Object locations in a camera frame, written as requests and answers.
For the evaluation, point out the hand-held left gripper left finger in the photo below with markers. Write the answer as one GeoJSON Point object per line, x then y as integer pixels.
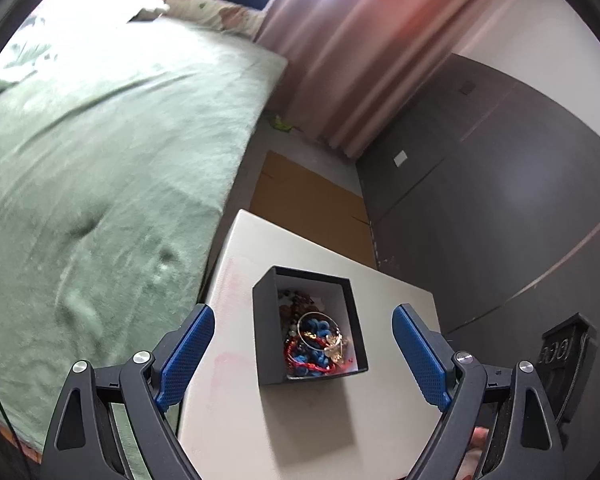
{"type": "Point", "coordinates": [190, 350]}

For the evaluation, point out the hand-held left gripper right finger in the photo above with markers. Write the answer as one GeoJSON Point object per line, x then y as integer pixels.
{"type": "Point", "coordinates": [420, 355]}

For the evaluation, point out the black jewelry box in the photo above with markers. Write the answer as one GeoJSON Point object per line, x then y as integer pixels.
{"type": "Point", "coordinates": [265, 330]}

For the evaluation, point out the pile of beaded jewelry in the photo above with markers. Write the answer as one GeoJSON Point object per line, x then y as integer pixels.
{"type": "Point", "coordinates": [320, 330]}

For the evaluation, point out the thin gold bangle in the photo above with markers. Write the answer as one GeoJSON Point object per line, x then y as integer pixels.
{"type": "Point", "coordinates": [330, 347]}

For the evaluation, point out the dark grey wardrobe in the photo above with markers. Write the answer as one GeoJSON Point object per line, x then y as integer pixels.
{"type": "Point", "coordinates": [505, 200]}

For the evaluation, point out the flat brown cardboard sheet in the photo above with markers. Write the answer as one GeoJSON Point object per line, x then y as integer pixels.
{"type": "Point", "coordinates": [310, 205]}

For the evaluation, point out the white wardrobe sticker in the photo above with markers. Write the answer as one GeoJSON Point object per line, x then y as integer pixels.
{"type": "Point", "coordinates": [401, 159]}

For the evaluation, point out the green bed blanket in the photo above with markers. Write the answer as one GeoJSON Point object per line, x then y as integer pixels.
{"type": "Point", "coordinates": [95, 150]}

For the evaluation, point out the small green floor item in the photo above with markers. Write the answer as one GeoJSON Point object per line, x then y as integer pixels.
{"type": "Point", "coordinates": [282, 122]}

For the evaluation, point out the pink curtain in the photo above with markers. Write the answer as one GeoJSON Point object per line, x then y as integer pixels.
{"type": "Point", "coordinates": [360, 45]}

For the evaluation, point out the floral pillow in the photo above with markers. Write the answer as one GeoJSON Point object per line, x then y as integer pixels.
{"type": "Point", "coordinates": [210, 12]}

